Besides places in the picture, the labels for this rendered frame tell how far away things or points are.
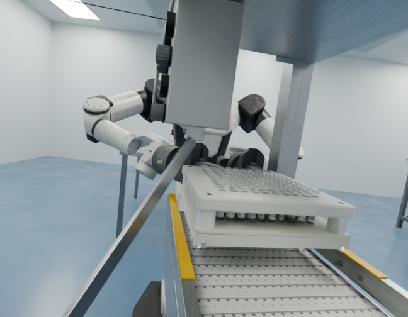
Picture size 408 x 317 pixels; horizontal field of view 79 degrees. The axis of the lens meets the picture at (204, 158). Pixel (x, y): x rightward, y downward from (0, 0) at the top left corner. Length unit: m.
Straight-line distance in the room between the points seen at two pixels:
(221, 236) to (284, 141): 0.41
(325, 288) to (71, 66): 6.27
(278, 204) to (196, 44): 0.27
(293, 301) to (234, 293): 0.08
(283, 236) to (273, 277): 0.07
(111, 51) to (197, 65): 5.75
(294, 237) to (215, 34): 0.33
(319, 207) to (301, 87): 0.40
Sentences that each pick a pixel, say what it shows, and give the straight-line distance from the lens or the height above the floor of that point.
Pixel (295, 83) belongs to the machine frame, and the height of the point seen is 1.24.
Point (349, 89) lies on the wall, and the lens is 6.37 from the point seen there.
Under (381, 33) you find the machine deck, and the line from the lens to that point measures 0.58.
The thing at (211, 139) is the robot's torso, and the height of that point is 1.05.
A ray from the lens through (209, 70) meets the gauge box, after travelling 0.42.
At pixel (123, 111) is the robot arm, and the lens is 0.95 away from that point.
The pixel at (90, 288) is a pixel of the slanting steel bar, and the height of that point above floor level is 0.91.
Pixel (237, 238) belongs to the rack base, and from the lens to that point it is 0.37.
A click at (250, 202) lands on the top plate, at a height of 1.00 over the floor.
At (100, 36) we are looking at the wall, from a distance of 6.30.
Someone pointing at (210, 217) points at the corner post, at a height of 0.98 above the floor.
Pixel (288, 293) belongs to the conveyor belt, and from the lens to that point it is 0.41.
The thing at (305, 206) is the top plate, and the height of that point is 1.00.
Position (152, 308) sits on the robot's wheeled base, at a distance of 1.47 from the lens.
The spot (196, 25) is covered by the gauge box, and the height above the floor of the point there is 1.25.
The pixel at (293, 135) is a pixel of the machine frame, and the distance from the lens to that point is 0.72.
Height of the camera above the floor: 1.10
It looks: 8 degrees down
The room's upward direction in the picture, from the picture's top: 7 degrees clockwise
